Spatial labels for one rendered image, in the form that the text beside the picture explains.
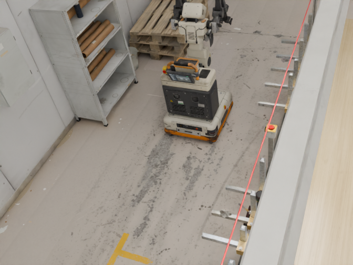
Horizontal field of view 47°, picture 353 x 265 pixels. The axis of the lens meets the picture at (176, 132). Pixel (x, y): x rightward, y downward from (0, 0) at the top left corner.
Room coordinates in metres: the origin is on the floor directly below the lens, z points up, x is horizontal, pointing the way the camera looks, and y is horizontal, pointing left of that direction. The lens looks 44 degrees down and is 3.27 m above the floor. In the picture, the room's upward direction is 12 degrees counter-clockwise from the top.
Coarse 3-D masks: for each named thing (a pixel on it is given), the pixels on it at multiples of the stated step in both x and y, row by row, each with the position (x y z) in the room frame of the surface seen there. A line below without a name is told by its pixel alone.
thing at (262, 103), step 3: (258, 102) 2.74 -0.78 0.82; (261, 102) 2.73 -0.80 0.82; (264, 102) 2.72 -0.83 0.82; (267, 102) 2.71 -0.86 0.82; (258, 105) 2.72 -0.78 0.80; (261, 105) 2.71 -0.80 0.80; (264, 105) 2.70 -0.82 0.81; (267, 105) 2.68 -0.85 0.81; (270, 105) 2.67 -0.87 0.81; (273, 105) 2.66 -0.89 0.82; (276, 105) 2.65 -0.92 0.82; (279, 105) 2.64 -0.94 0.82; (282, 105) 2.63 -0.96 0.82; (285, 105) 2.62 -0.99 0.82; (282, 108) 2.62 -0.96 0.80
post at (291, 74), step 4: (288, 76) 2.63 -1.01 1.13; (292, 76) 2.62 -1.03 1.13; (288, 80) 2.63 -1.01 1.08; (292, 80) 2.62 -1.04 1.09; (288, 84) 2.63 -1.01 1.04; (292, 84) 2.62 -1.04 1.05; (288, 88) 2.63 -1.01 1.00; (292, 88) 2.63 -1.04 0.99; (288, 92) 2.63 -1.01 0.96; (292, 92) 2.64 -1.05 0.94; (288, 96) 2.63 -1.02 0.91; (288, 100) 2.63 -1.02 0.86
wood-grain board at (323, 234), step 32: (352, 32) 3.38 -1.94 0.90; (352, 64) 2.89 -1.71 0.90; (352, 96) 2.47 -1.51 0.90; (352, 128) 2.12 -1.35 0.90; (320, 160) 1.88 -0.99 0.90; (352, 160) 1.82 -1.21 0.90; (320, 192) 1.61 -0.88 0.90; (352, 192) 1.55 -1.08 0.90; (320, 224) 1.37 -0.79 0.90; (352, 224) 1.32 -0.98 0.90; (320, 256) 1.16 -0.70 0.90; (352, 256) 1.12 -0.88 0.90
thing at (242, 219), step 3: (213, 210) 1.67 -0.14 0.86; (216, 210) 1.67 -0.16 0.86; (213, 213) 1.65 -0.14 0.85; (216, 213) 1.64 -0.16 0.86; (219, 213) 1.64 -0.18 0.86; (219, 216) 1.63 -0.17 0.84; (231, 216) 1.59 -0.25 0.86; (234, 216) 1.59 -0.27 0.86; (240, 216) 1.58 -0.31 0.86; (231, 219) 1.59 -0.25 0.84; (234, 219) 1.57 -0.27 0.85; (237, 219) 1.56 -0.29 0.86; (240, 219) 1.56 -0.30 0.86; (243, 219) 1.55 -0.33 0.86; (246, 219) 1.54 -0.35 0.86; (243, 222) 1.54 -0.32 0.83; (246, 222) 1.53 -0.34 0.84
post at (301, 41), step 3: (300, 39) 3.07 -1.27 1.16; (303, 39) 3.06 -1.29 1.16; (300, 42) 3.06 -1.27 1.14; (303, 42) 3.05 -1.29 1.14; (300, 45) 3.06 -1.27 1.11; (303, 45) 3.06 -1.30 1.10; (300, 48) 3.06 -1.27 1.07; (303, 48) 3.07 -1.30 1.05; (300, 51) 3.06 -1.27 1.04; (300, 54) 3.06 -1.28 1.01; (300, 57) 3.05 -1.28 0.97; (300, 60) 3.05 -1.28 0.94; (300, 63) 3.05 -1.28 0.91
